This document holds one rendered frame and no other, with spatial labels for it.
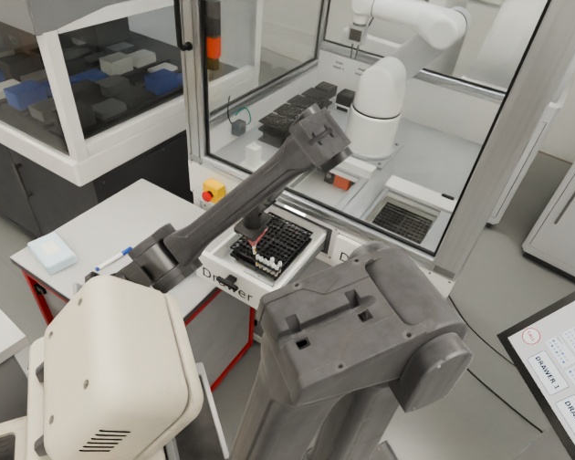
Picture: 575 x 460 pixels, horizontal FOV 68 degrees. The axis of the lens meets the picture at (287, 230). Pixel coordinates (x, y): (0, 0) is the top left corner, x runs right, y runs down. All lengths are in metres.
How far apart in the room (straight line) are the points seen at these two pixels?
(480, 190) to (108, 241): 1.20
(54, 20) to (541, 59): 1.32
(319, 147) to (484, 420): 1.82
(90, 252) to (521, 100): 1.34
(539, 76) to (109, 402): 0.95
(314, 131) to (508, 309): 2.24
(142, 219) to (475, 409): 1.70
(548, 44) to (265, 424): 0.89
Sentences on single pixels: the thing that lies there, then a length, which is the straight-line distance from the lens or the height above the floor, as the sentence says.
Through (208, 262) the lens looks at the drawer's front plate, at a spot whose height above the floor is 0.91.
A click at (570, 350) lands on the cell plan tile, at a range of 1.20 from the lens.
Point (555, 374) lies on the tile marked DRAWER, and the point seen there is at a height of 1.01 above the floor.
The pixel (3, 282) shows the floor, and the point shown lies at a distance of 2.74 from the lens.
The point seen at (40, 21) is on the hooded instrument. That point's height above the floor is 1.40.
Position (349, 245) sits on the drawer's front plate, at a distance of 1.39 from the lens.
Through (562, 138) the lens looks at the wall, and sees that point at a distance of 4.50.
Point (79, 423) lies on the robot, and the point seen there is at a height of 1.35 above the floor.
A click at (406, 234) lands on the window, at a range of 1.32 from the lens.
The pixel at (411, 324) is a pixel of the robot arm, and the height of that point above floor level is 1.62.
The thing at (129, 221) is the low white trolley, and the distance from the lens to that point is 1.70.
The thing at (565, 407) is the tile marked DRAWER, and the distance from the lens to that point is 1.17.
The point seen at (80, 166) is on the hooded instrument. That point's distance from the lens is 1.80.
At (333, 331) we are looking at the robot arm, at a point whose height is 1.61.
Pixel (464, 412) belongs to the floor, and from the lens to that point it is 2.28.
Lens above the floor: 1.84
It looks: 41 degrees down
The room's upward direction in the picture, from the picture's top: 7 degrees clockwise
